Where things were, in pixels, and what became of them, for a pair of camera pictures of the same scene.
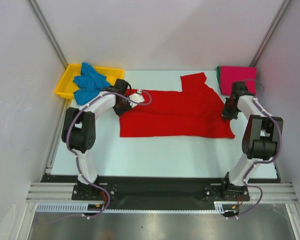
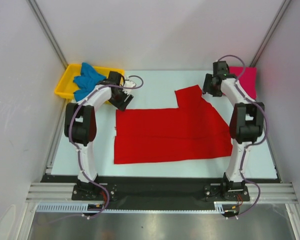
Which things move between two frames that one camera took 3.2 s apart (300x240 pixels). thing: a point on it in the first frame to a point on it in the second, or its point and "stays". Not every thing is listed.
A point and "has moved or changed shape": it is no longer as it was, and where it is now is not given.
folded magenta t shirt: [229, 74] stays
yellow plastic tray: [67, 86] stays
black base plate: [158, 193] stays
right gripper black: [226, 115] to [207, 88]
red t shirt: [196, 111] has moved or changed shape
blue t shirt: [89, 83] stays
